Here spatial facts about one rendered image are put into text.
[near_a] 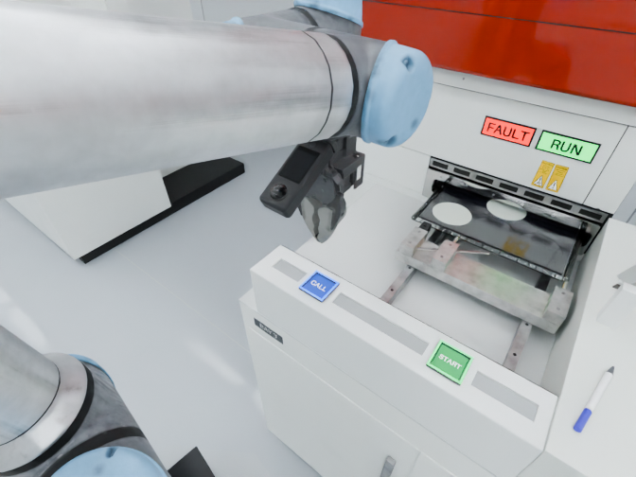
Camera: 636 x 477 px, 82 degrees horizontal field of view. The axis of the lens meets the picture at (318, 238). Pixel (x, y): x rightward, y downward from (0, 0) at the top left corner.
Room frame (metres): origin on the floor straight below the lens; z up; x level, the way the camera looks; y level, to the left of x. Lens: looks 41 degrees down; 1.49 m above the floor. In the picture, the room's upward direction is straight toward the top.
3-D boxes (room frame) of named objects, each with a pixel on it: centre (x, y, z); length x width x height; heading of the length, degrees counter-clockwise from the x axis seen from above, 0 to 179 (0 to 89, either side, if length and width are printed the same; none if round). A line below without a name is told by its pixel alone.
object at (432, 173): (0.81, -0.50, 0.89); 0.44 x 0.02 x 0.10; 53
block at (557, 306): (0.47, -0.49, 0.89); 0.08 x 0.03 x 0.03; 143
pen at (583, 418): (0.25, -0.40, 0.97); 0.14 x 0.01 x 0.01; 131
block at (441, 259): (0.62, -0.30, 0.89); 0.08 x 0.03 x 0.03; 143
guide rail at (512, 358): (0.49, -0.46, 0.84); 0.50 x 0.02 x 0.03; 143
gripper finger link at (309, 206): (0.49, 0.00, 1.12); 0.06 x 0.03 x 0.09; 143
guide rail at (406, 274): (0.66, -0.25, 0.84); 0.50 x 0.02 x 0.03; 143
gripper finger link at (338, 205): (0.45, -0.02, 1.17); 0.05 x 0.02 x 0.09; 53
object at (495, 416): (0.38, -0.11, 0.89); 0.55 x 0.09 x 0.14; 53
